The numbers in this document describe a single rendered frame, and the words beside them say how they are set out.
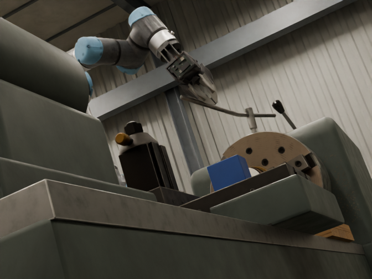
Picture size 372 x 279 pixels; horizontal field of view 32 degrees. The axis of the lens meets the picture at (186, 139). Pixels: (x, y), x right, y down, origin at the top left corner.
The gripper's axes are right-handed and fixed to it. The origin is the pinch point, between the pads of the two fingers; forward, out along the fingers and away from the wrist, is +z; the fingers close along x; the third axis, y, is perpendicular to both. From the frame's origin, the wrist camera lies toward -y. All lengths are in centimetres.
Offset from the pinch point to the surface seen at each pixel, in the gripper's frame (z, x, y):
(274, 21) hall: -445, 78, -939
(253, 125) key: 8.3, 2.4, -12.7
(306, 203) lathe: 52, 8, 68
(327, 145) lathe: 23.7, 13.6, -24.7
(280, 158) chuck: 21.7, 2.5, -9.3
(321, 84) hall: -316, 62, -1003
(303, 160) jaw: 27.4, 6.7, -5.3
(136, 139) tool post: 17, -11, 52
